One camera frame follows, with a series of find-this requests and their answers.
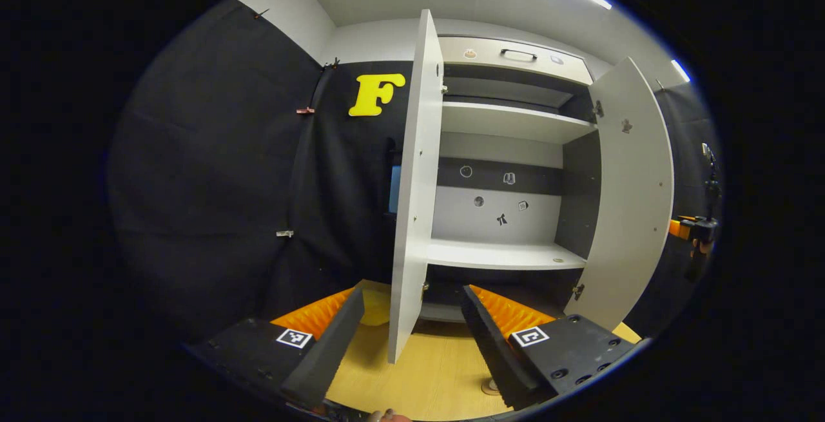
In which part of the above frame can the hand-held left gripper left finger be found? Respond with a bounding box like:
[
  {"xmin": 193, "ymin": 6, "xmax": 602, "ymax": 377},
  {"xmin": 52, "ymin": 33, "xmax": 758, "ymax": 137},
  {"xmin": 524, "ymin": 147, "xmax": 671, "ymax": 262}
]
[{"xmin": 186, "ymin": 287, "xmax": 366, "ymax": 411}]

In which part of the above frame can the black backdrop cloth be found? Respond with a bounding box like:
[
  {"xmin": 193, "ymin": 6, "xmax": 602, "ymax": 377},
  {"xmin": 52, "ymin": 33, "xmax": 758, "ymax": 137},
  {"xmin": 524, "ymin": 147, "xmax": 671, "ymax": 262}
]
[
  {"xmin": 106, "ymin": 0, "xmax": 413, "ymax": 345},
  {"xmin": 622, "ymin": 84, "xmax": 723, "ymax": 339}
]

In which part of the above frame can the white cabinet shelf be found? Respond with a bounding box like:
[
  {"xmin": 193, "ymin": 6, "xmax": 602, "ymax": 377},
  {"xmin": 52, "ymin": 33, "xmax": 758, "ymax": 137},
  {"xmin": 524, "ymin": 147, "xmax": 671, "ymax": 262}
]
[
  {"xmin": 425, "ymin": 238, "xmax": 587, "ymax": 271},
  {"xmin": 442, "ymin": 100, "xmax": 597, "ymax": 146}
]

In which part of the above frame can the grey and white cabinet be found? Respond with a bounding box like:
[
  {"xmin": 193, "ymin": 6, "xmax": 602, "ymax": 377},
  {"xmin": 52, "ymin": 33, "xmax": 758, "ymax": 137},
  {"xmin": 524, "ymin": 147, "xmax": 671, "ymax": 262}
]
[{"xmin": 422, "ymin": 35, "xmax": 603, "ymax": 323}]

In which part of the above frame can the white cabinet door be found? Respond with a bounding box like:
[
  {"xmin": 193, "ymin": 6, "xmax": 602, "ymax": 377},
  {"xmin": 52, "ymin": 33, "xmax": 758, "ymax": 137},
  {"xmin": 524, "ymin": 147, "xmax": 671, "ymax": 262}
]
[
  {"xmin": 387, "ymin": 8, "xmax": 445, "ymax": 365},
  {"xmin": 564, "ymin": 56, "xmax": 675, "ymax": 332}
]

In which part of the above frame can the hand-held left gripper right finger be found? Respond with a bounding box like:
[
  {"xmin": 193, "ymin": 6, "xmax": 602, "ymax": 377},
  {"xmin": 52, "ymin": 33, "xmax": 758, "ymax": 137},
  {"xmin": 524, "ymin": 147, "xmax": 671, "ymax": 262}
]
[{"xmin": 460, "ymin": 284, "xmax": 643, "ymax": 411}]

